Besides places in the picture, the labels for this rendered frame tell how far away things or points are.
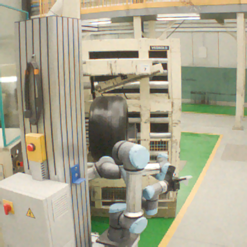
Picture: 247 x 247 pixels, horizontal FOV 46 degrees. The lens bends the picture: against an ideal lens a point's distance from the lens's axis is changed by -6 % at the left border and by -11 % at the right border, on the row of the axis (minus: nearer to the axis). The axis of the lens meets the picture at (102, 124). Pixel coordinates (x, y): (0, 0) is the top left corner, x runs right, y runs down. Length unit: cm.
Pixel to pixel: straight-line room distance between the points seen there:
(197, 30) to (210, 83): 203
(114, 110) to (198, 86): 935
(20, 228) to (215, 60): 1065
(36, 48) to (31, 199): 70
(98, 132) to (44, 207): 123
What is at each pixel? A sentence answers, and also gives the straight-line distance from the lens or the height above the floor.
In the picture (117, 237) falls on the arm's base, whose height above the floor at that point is 75.
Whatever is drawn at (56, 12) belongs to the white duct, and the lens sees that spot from 302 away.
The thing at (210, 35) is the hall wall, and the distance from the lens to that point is 1170.
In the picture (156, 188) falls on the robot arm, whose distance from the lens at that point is 184.
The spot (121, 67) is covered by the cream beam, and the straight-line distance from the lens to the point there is 286.
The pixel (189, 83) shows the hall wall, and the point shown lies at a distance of 1180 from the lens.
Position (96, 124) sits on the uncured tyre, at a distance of 249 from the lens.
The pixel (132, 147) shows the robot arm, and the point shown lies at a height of 136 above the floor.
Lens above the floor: 183
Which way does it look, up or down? 13 degrees down
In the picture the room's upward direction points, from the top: 2 degrees counter-clockwise
